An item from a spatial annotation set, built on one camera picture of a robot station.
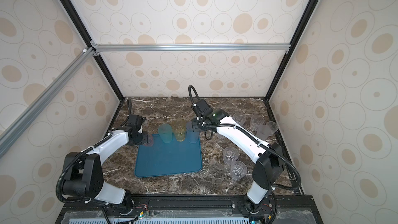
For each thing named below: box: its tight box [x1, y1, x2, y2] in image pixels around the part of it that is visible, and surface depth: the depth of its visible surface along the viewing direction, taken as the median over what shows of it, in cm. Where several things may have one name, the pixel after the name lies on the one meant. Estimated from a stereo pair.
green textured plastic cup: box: [158, 122, 173, 144], surface depth 96 cm
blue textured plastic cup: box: [186, 120, 201, 144], surface depth 96 cm
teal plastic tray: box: [134, 133, 203, 178], surface depth 92 cm
